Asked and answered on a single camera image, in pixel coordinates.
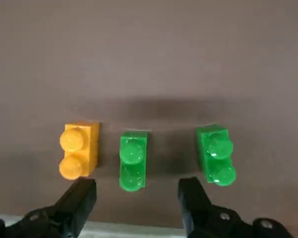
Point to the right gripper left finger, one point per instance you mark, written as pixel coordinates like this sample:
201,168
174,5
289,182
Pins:
64,213

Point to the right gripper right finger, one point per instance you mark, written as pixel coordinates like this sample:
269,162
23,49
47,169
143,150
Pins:
201,218

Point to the orange two-stud block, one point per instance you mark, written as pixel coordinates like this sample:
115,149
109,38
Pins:
77,148

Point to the green two-stud block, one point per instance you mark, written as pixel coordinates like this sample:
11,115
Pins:
216,153
132,161

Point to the white studded baseplate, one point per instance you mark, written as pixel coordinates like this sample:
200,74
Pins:
134,231

